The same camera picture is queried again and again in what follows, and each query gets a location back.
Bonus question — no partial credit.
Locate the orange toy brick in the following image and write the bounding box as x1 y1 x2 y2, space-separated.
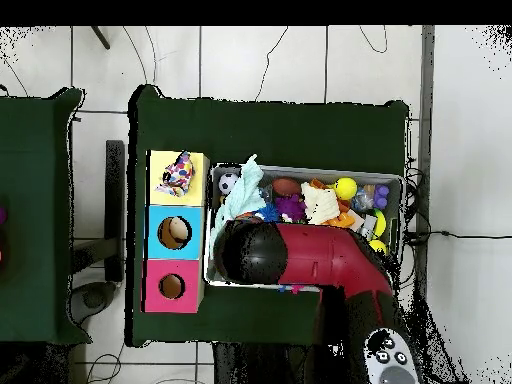
327 213 356 229

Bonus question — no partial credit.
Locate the cream yellow cloth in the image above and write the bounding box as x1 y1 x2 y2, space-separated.
300 181 341 226

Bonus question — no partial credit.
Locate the mint green cloth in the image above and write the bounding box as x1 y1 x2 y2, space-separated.
209 153 267 249

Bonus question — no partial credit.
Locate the shallow mesh bin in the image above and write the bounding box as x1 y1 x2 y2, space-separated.
202 161 405 296

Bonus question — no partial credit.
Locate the dark green side tablecloth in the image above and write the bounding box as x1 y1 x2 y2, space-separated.
0 87 93 346

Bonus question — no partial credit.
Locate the small soccer ball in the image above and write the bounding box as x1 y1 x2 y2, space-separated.
218 172 240 196

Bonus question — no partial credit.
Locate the wooden box with three holes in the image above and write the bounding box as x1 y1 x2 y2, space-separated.
141 149 210 314

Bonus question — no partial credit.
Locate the yellow tennis ball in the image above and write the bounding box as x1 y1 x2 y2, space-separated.
333 176 358 201

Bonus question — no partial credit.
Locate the black stand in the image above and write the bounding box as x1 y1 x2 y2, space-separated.
71 139 126 325

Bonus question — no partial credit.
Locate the purple spiky toy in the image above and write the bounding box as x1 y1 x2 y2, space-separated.
274 194 307 222

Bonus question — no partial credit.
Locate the colourful confetti print cloth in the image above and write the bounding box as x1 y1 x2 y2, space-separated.
154 150 196 198

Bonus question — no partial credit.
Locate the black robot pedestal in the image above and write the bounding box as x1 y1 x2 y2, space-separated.
211 342 321 384

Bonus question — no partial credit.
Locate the brown toy football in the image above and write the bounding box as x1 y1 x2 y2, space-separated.
271 177 302 197

